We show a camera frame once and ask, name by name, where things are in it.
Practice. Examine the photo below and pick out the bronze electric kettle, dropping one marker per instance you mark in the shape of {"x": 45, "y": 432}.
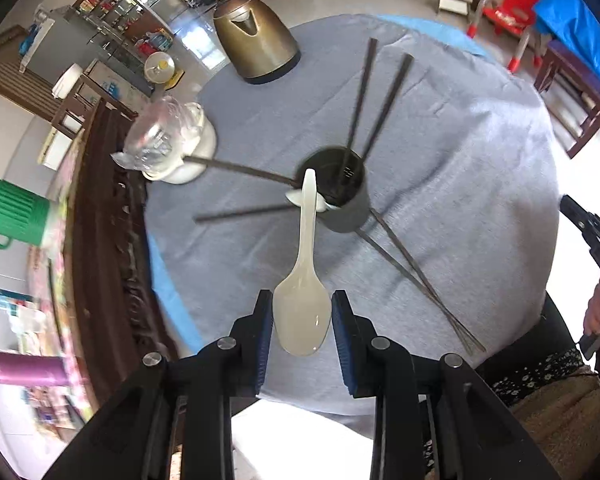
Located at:
{"x": 255, "y": 45}

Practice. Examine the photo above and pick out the blue tablecloth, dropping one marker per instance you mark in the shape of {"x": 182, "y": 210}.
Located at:
{"x": 170, "y": 300}

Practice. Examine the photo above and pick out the white plastic spoon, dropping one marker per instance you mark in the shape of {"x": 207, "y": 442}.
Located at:
{"x": 302, "y": 310}
{"x": 294, "y": 199}

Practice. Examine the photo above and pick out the floral table runner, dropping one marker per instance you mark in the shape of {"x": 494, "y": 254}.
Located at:
{"x": 60, "y": 280}

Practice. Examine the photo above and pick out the white bowl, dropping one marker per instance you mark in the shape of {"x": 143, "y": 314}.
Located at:
{"x": 202, "y": 145}

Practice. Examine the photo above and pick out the tan textured cloth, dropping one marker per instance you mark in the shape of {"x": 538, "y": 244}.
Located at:
{"x": 570, "y": 425}

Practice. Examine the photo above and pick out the brown wooden chair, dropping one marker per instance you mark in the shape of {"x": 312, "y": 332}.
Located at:
{"x": 80, "y": 110}

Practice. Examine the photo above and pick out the white step stool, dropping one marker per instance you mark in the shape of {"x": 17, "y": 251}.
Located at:
{"x": 452, "y": 2}

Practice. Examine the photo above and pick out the white rice cooker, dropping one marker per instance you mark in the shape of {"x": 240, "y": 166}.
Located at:
{"x": 67, "y": 80}

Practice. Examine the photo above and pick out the dark wooden stool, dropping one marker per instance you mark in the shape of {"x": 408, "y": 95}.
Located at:
{"x": 575, "y": 65}

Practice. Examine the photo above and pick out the grey refrigerator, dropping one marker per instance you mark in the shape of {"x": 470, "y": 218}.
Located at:
{"x": 65, "y": 40}

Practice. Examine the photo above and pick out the person's dark floral clothing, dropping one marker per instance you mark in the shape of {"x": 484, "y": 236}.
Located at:
{"x": 540, "y": 355}

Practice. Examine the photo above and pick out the round white container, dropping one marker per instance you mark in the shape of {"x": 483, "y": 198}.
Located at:
{"x": 160, "y": 66}

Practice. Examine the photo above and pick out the red plastic chair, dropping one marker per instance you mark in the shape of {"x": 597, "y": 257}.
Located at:
{"x": 510, "y": 10}

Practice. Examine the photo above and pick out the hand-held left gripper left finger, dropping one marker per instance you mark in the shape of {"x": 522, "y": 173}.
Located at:
{"x": 265, "y": 345}

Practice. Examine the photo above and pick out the purple thermos bottle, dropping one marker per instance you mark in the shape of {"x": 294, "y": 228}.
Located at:
{"x": 25, "y": 367}

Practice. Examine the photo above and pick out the dark wooden cabinet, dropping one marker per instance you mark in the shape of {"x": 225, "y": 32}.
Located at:
{"x": 110, "y": 260}

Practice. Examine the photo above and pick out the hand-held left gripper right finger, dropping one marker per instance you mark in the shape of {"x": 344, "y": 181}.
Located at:
{"x": 342, "y": 345}

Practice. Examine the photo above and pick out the green thermos jug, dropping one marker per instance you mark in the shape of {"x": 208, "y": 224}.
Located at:
{"x": 15, "y": 210}

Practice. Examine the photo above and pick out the clear plastic bag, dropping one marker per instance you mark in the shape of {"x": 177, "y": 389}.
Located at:
{"x": 155, "y": 135}

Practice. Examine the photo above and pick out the blue cloth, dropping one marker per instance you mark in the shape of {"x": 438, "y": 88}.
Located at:
{"x": 580, "y": 25}

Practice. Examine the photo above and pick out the dark grey utensil holder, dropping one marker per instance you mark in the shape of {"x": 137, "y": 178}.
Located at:
{"x": 350, "y": 215}

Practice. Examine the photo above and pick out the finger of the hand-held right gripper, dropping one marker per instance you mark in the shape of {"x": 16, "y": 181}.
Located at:
{"x": 577, "y": 220}

